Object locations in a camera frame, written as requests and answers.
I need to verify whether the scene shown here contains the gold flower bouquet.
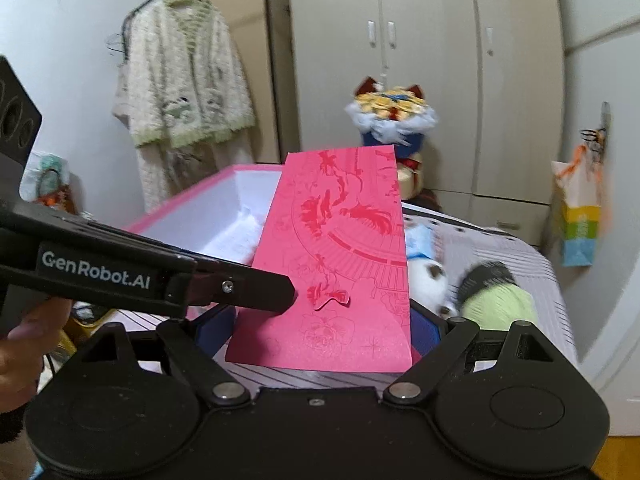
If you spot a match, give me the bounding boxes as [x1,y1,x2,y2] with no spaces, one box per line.
[345,77,439,200]

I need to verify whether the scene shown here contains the blue wet wipes pack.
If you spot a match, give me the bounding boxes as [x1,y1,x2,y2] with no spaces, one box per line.
[405,223,436,260]

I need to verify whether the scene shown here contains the red paper envelope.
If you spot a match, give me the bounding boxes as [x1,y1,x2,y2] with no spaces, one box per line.
[226,145,412,373]

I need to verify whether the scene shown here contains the green yarn ball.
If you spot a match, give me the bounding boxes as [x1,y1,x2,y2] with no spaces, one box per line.
[456,261,538,330]

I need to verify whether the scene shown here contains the pink cardboard box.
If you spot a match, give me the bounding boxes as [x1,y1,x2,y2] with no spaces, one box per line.
[127,164,282,266]

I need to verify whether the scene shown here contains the striped table cloth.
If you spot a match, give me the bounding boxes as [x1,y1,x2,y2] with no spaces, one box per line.
[130,200,577,393]

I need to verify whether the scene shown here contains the white wardrobe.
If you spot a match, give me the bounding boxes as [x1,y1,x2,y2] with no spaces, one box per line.
[266,0,563,245]

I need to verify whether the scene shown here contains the person's left hand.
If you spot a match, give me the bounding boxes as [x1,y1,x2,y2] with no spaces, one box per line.
[0,298,72,414]

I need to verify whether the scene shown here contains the cream knitted cardigan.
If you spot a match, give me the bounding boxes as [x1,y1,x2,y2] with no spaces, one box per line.
[118,0,256,211]

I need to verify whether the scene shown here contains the white fluffy plush keychain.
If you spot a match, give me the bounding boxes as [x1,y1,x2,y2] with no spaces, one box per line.
[408,258,458,318]

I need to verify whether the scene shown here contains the colourful paper gift bag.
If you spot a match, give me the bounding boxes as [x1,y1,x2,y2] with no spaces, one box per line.
[551,143,602,268]

